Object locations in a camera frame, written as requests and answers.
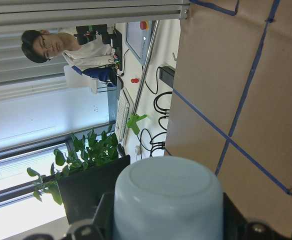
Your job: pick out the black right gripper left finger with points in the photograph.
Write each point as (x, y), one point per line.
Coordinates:
(103, 220)

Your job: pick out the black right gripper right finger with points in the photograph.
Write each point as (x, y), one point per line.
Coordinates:
(234, 223)

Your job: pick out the light blue cup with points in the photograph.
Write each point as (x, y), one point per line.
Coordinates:
(168, 198)

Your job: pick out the black monitor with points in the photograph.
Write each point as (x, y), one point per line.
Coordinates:
(81, 192)

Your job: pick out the green potted plant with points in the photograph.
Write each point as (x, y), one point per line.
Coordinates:
(88, 153)

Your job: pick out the white keyboard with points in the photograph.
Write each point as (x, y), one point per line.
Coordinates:
(124, 109)

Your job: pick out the small red object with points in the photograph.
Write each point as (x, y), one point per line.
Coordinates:
(135, 80)

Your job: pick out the black power adapter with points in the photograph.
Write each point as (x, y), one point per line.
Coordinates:
(166, 75)

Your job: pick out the seated person with glasses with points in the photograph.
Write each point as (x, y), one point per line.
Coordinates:
(92, 59)

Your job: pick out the teach pendant tablet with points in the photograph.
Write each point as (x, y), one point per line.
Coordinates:
(137, 38)

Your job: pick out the green handled reach grabber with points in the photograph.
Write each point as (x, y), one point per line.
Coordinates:
(134, 117)

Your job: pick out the aluminium frame post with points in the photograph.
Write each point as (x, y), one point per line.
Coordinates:
(23, 14)

